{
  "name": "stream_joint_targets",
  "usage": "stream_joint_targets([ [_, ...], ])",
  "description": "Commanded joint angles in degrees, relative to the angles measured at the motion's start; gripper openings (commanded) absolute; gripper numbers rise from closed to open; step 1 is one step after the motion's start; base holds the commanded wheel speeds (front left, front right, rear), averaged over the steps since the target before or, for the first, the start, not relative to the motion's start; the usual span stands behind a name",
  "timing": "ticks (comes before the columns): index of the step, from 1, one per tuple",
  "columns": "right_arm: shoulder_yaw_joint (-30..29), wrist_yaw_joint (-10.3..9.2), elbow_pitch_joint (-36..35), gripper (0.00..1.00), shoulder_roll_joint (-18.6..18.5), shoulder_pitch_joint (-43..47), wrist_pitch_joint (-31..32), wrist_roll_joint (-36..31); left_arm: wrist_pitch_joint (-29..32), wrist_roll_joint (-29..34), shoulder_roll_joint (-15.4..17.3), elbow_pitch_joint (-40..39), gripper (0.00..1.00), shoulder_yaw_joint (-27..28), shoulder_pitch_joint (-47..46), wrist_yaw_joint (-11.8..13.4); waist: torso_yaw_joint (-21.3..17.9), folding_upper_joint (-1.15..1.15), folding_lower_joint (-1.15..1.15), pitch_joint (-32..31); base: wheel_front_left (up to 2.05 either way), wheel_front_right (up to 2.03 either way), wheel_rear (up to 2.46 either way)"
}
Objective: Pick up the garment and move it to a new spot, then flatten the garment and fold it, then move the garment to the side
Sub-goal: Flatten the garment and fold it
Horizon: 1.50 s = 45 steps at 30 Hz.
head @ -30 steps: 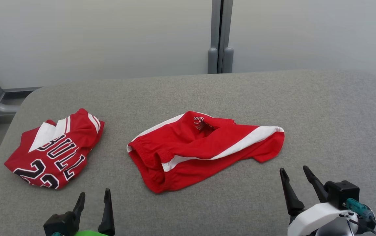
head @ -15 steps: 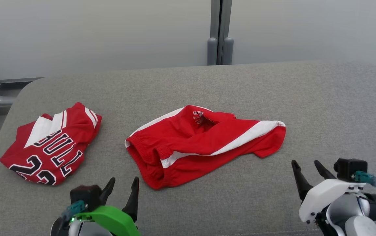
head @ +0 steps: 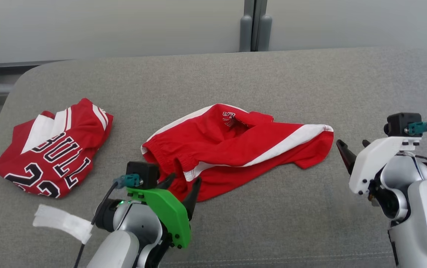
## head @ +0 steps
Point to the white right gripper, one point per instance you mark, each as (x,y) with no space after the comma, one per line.
(369,160)

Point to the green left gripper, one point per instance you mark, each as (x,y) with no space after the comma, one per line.
(168,212)

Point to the red shorts white stripes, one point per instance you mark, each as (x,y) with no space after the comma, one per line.
(217,149)

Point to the red jersey black lettering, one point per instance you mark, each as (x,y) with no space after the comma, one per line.
(83,123)

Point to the grey fabric sofa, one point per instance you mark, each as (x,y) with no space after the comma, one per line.
(254,230)

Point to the white tape flag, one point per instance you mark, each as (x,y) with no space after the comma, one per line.
(64,221)

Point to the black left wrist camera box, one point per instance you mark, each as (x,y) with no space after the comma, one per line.
(142,173)

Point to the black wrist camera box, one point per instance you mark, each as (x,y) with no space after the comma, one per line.
(142,173)
(399,124)

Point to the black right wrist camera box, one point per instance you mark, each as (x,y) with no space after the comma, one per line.
(399,124)

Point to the teal left camera connector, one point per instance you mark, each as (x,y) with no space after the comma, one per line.
(127,181)

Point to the teal camera connector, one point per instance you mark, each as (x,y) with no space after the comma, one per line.
(127,181)
(420,127)

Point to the teal right camera connector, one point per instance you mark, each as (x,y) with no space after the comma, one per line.
(420,127)

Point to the grey partition base rail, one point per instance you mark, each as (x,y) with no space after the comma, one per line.
(31,63)

